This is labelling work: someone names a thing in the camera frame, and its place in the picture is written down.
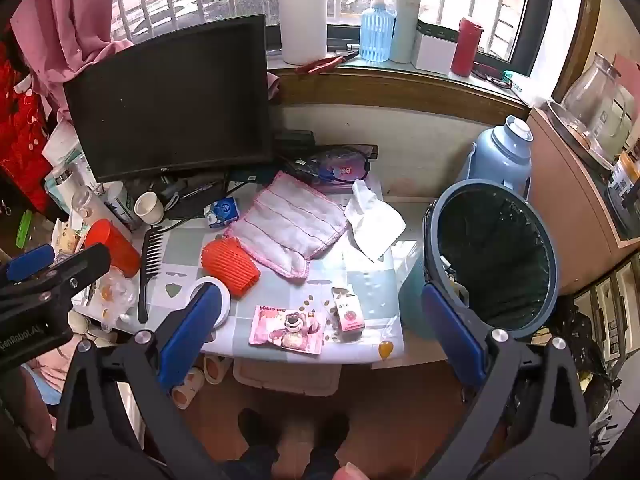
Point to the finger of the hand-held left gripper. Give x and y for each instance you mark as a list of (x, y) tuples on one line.
[(30, 261), (75, 267)]

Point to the large white bottle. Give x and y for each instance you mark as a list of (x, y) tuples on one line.
[(302, 20)]

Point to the white paper packet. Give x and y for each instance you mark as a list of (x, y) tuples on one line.
[(60, 145)]

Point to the white crumpled tissue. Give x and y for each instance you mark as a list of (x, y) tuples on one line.
[(375, 225)]

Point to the white pink-edged cloth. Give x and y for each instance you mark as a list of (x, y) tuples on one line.
[(285, 220)]

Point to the small pink box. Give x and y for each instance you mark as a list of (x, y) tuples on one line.
[(348, 315)]

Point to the pink bear snack packet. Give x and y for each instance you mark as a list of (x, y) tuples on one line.
[(285, 330)]

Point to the pale blue tumbler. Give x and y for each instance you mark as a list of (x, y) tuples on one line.
[(406, 25)]

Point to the white orange can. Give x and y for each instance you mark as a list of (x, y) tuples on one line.
[(625, 175)]

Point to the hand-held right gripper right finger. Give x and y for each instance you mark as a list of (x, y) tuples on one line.
[(452, 330)]

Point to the red bottle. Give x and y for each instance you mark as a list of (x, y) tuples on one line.
[(465, 50)]

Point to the round metal tray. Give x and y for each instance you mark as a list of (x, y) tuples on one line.
[(565, 130)]

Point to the blue thermos jug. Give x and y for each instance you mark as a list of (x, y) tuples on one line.
[(500, 160)]

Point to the yellow printed packet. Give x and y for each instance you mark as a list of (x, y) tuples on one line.
[(67, 240)]

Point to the white plastic bottle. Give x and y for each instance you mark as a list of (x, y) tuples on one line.
[(65, 182)]

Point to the pink purple plastic bag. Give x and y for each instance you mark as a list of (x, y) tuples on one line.
[(340, 167)]

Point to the glass kettle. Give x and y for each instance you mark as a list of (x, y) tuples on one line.
[(590, 95)]

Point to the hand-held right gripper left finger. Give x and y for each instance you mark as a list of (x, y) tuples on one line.
[(192, 325)]

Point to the black computer monitor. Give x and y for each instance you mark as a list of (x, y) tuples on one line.
[(170, 95)]

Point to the green white packet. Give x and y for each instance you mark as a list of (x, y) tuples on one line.
[(512, 80)]

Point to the wooden window sill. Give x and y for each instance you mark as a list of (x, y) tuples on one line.
[(400, 90)]

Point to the orange ribbed silicone cup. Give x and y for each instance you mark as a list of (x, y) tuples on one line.
[(230, 270)]

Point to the green white bottle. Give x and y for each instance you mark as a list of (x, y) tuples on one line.
[(120, 205)]

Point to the dark trousers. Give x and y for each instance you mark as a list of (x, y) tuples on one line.
[(280, 465)]

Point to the scattered seed shells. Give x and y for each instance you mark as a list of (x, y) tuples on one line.
[(308, 299)]

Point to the blue ribbed spray bottle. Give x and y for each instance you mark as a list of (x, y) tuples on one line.
[(377, 35)]

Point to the white kitchen appliance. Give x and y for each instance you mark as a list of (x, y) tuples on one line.
[(617, 115)]

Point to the white tape roll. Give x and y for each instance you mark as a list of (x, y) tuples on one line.
[(226, 305)]

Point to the white box green top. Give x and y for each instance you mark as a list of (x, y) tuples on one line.
[(432, 52)]

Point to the yellow jelly piece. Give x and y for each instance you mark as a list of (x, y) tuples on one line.
[(385, 350)]

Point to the dark green box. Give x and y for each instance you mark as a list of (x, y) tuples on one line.
[(250, 177)]

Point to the floral plastic tablecloth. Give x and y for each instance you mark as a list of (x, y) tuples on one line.
[(280, 290)]

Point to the black shoe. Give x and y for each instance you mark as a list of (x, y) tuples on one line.
[(257, 430), (335, 432)]

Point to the black plastic bag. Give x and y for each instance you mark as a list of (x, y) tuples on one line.
[(585, 350)]

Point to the small black box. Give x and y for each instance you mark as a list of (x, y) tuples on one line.
[(295, 140)]

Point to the clear plastic bag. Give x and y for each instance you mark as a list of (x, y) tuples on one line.
[(112, 290)]

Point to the white patterned paper cup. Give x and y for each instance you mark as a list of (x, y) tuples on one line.
[(216, 370), (187, 390)]

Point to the black pen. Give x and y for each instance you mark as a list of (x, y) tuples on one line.
[(200, 191)]

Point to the pink curtain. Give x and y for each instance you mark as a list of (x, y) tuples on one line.
[(75, 10)]

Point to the dark red eyeglasses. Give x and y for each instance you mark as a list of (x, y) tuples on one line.
[(487, 72)]

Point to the pink cloth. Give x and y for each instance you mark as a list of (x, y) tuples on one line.
[(50, 375)]

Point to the red patterned cloth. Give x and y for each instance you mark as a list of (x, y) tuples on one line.
[(25, 145)]

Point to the white window grille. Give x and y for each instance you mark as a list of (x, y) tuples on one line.
[(150, 0)]

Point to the wooden cabinet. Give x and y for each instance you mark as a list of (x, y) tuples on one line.
[(565, 220)]

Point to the blue white small packet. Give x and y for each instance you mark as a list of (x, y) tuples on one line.
[(222, 211)]

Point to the grey drawer unit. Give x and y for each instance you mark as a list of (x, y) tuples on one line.
[(620, 310)]

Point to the person's right hand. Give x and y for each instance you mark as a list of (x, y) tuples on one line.
[(351, 472)]

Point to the clear plastic bottle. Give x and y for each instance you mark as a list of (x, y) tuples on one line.
[(95, 207)]

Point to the blue waste bin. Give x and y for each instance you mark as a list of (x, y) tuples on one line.
[(500, 250)]

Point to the beige storage box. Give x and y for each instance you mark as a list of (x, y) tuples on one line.
[(285, 377)]

